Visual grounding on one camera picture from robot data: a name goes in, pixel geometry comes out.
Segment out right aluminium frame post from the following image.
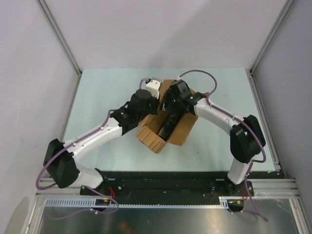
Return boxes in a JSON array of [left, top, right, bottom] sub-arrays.
[[249, 0, 297, 75]]

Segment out left aluminium frame post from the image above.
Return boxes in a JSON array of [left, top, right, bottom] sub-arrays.
[[36, 0, 82, 77]]

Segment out white slotted cable duct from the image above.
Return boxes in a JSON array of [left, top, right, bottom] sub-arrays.
[[44, 197, 234, 209]]

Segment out black bamboo charcoal product box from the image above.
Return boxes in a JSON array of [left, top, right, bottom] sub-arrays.
[[157, 111, 185, 141]]

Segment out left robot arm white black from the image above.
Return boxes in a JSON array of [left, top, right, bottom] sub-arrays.
[[42, 88, 160, 195]]

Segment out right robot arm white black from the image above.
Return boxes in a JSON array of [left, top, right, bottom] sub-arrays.
[[162, 79, 266, 195]]

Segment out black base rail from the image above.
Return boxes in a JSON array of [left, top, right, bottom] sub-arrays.
[[79, 170, 286, 205]]

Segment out brown cardboard express box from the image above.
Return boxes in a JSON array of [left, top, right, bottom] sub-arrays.
[[136, 79, 207, 154]]

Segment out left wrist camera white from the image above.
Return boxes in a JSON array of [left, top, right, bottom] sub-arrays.
[[143, 78, 162, 98]]

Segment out aluminium frame post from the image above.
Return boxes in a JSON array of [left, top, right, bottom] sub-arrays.
[[36, 0, 82, 77], [249, 0, 297, 75]]

